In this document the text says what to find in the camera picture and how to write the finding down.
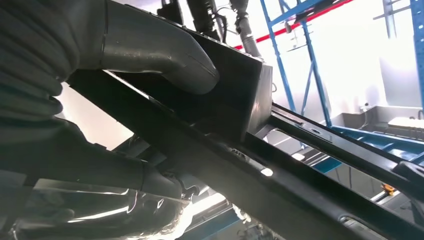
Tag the blue metal shelf rack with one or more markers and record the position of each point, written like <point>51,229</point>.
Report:
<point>364,139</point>

